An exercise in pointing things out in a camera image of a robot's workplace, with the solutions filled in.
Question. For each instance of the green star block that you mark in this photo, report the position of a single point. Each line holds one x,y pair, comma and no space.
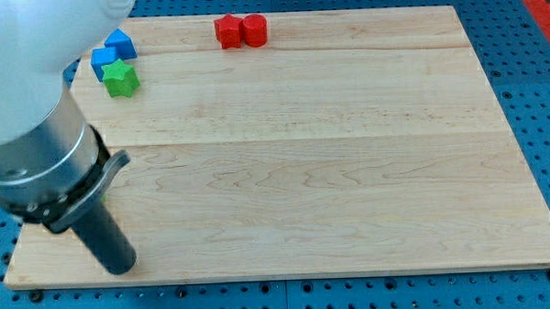
120,79

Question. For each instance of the red star block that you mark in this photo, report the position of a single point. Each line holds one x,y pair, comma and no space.
228,31

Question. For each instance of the light wooden board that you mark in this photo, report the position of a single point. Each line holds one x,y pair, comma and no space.
362,143

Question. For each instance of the blue pentagon block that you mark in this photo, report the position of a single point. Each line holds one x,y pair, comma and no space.
122,43

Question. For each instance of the blue cube block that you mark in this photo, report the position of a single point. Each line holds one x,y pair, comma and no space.
101,57

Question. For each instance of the red cylinder block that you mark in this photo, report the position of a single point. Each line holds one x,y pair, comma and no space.
255,30

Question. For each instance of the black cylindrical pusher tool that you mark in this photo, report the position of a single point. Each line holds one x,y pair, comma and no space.
100,233

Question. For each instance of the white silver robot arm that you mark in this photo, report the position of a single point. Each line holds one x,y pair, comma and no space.
54,166

